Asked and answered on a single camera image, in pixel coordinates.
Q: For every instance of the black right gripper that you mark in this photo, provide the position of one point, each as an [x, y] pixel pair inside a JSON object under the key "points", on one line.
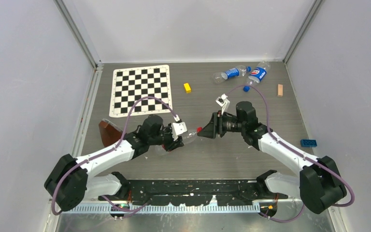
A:
{"points": [[216, 126]]}

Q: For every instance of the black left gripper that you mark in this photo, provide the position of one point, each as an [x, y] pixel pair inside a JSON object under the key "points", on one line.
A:
{"points": [[172, 144]]}

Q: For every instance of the clear bottle red label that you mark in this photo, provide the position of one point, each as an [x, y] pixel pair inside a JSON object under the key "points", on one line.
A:
{"points": [[187, 137]]}

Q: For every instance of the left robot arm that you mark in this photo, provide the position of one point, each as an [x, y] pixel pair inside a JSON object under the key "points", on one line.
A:
{"points": [[75, 179]]}

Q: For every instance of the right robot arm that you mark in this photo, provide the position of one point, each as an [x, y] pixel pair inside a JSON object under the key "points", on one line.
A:
{"points": [[316, 181]]}

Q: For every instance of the clear bottle blue label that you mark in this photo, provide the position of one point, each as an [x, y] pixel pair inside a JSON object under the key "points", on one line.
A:
{"points": [[237, 71]]}

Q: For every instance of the pepsi bottle blue cap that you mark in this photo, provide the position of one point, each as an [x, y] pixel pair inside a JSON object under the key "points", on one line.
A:
{"points": [[256, 75]]}

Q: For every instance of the yellow wooden block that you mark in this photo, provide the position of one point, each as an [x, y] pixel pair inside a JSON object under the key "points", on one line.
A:
{"points": [[187, 88]]}

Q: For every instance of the brown wooden metronome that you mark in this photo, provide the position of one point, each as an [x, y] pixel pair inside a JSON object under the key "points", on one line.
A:
{"points": [[110, 133]]}

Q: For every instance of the black white chessboard mat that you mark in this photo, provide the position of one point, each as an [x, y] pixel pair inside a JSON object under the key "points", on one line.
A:
{"points": [[131, 84]]}

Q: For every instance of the tan wooden block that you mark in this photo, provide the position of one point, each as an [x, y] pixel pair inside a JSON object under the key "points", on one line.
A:
{"points": [[280, 90]]}

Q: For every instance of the blue lego brick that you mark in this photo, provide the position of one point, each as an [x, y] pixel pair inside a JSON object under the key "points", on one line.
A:
{"points": [[308, 143]]}

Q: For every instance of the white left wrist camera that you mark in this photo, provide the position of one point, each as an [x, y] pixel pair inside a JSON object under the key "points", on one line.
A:
{"points": [[178, 129]]}

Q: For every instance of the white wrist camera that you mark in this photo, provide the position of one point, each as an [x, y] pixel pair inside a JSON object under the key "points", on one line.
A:
{"points": [[223, 102], [178, 129]]}

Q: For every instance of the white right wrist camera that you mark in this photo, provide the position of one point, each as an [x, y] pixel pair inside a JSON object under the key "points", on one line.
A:
{"points": [[223, 102]]}

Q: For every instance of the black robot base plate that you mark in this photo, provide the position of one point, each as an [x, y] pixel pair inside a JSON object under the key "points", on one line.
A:
{"points": [[197, 192]]}

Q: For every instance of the slotted aluminium rail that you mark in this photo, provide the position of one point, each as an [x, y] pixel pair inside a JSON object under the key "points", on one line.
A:
{"points": [[211, 207]]}

